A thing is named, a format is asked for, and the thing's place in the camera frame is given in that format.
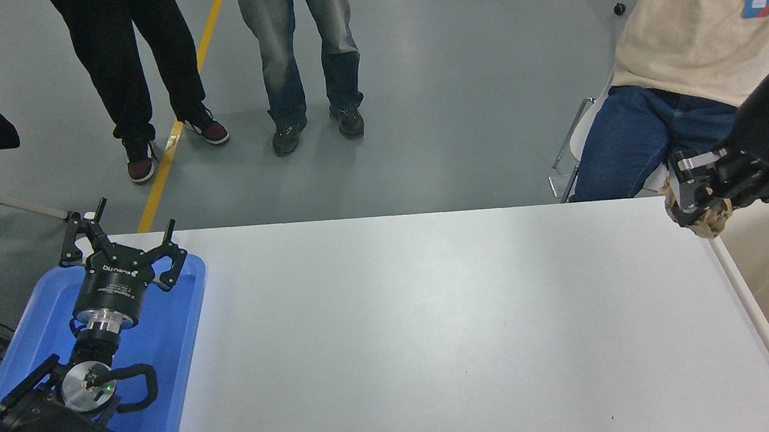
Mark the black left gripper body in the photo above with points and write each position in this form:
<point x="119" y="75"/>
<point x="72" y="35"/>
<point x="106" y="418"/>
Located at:
<point x="112" y="284"/>

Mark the tan paper ball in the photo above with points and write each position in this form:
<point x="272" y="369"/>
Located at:
<point x="713" y="223"/>

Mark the grey metal bar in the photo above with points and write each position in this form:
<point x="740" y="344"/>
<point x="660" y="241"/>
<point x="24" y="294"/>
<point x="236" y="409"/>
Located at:
<point x="31" y="208"/>

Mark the blue plastic tray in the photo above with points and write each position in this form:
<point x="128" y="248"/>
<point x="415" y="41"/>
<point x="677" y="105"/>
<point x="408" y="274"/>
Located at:
<point x="157" y="351"/>

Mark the white metal-framed chair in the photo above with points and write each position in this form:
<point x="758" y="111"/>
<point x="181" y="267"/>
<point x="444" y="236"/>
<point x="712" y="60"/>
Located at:
<point x="584" y="126"/>

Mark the seated person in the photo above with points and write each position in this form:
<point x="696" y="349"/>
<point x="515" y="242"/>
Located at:
<point x="683" y="25"/>

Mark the standing person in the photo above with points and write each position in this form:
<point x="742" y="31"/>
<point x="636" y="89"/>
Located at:
<point x="280" y="49"/>
<point x="129" y="57"/>

